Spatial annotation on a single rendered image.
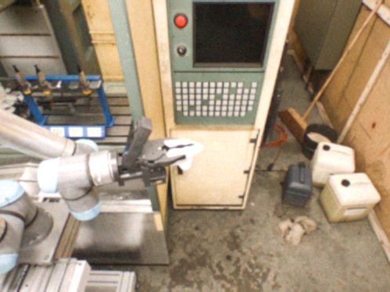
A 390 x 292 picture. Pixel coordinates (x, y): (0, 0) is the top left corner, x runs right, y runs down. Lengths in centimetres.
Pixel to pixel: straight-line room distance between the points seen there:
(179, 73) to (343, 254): 183
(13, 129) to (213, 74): 90
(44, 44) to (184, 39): 128
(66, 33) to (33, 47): 27
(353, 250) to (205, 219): 115
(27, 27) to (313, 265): 260
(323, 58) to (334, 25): 33
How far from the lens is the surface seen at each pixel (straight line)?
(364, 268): 249
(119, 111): 190
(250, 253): 225
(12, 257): 90
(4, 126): 74
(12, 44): 242
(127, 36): 83
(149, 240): 177
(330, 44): 315
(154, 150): 63
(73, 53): 230
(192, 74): 134
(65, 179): 64
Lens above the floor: 204
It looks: 46 degrees down
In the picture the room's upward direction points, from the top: straight up
